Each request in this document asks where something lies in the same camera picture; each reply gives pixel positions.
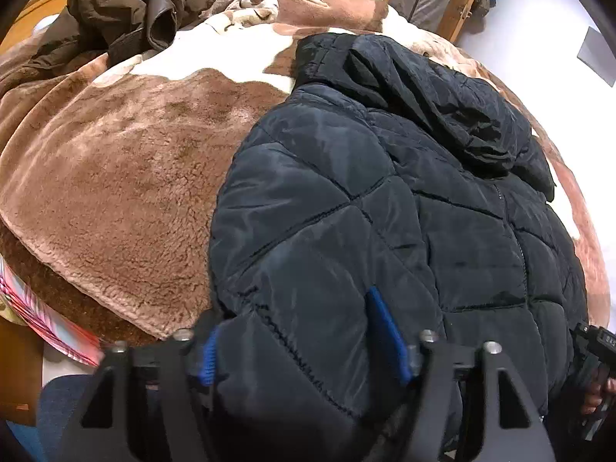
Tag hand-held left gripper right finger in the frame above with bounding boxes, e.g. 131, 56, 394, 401
366, 288, 556, 462

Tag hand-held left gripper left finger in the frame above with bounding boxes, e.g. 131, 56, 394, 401
58, 309, 227, 462

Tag black puffer jacket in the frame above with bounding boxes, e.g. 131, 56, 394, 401
209, 33, 590, 462

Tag person's right hand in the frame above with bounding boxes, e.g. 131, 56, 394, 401
580, 376, 616, 417

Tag person's jeans leg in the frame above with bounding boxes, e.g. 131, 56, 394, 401
36, 374, 99, 462

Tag pink striped sheet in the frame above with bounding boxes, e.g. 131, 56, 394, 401
0, 255, 105, 367

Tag brown printed fleece blanket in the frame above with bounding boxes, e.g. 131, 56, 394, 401
0, 0, 612, 347

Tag brown puffer jacket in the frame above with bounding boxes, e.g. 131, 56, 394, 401
26, 0, 223, 66

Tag wooden headboard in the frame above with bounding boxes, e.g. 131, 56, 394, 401
0, 0, 68, 55

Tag grey wall panel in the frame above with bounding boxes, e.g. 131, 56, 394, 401
576, 26, 616, 85

